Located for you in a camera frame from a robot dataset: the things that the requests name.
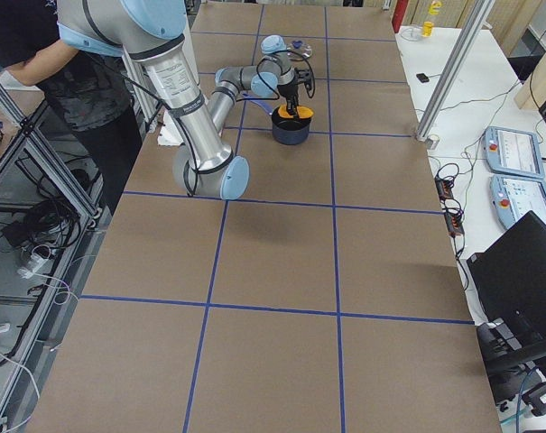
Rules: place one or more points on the blue teach pendant near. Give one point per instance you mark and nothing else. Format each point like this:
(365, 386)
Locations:
(514, 196)

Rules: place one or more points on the yellow cup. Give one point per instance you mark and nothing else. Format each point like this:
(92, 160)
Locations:
(426, 29)

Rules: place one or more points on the blue teach pendant far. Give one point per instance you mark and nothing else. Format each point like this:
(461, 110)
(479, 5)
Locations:
(513, 152)

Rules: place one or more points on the brown paper table mat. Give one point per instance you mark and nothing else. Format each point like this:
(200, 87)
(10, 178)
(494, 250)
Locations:
(326, 299)

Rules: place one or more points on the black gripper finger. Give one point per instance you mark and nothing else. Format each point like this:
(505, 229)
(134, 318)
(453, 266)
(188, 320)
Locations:
(292, 109)

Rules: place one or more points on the yellow plastic corn cob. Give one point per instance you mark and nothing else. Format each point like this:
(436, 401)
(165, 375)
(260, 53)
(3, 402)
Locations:
(298, 112)

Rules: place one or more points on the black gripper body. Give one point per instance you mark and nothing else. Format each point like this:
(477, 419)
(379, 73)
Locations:
(290, 92)

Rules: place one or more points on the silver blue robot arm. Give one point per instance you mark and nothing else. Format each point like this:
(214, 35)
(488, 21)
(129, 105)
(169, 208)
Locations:
(152, 33)

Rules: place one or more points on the blue teach pendant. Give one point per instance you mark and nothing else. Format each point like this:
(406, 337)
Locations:
(514, 196)
(513, 152)

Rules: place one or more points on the person in dark clothes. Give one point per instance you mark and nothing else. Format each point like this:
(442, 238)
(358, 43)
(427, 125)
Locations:
(85, 94)

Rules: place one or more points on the black laptop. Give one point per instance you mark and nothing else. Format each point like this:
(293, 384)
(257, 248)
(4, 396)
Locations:
(510, 275)

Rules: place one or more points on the small black box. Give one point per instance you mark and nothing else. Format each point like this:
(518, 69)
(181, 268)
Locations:
(422, 78)

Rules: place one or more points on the aluminium frame post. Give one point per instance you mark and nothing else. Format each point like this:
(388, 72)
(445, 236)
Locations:
(464, 43)

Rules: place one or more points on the glass pot lid purple knob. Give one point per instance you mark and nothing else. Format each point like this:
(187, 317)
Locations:
(299, 50)

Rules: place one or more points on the dark blue saucepan purple handle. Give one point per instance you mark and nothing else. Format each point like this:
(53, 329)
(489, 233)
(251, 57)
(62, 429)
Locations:
(285, 131)

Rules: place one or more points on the black orange power strip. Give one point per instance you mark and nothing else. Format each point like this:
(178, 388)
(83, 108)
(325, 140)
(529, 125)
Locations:
(451, 207)

